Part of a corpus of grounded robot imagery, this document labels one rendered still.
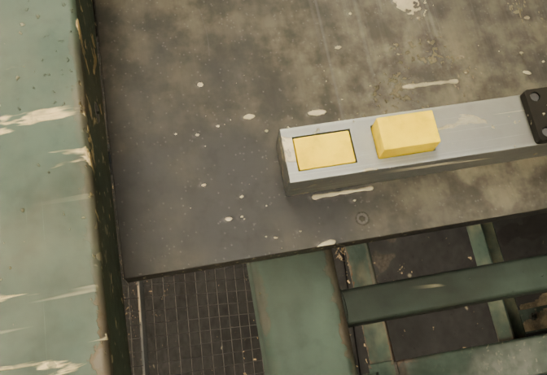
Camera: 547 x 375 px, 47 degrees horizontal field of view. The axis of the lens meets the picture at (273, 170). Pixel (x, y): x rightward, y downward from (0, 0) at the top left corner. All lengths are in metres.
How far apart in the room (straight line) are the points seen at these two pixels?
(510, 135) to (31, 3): 0.42
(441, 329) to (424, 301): 1.88
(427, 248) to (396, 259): 0.16
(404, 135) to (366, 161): 0.04
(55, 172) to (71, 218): 0.04
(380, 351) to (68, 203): 1.27
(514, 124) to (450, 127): 0.06
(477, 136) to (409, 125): 0.07
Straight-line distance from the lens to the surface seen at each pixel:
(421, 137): 0.55
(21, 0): 0.56
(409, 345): 2.61
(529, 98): 0.61
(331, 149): 0.55
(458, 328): 2.47
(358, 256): 1.68
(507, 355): 1.45
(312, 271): 0.59
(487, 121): 0.59
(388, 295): 0.62
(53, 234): 0.47
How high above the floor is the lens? 2.03
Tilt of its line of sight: 40 degrees down
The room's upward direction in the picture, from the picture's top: 85 degrees counter-clockwise
